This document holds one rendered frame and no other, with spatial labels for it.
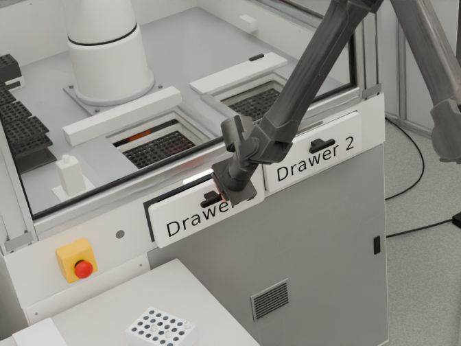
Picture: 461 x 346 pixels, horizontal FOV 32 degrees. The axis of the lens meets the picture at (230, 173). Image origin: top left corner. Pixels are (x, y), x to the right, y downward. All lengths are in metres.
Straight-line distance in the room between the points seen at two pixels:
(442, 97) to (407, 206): 1.96
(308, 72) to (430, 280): 1.53
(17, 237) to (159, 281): 0.34
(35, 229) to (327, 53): 0.71
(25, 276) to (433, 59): 0.96
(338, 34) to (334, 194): 0.70
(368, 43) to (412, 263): 1.20
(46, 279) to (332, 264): 0.84
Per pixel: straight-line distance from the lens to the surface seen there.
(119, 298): 1.86
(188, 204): 1.85
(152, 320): 1.73
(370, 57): 2.05
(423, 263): 3.04
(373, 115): 2.13
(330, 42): 1.55
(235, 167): 1.68
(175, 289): 1.85
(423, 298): 2.90
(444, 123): 1.33
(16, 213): 1.73
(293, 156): 1.99
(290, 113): 1.60
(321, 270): 2.27
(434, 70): 1.39
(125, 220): 1.84
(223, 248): 2.02
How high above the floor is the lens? 1.95
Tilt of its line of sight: 33 degrees down
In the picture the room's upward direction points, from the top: 9 degrees counter-clockwise
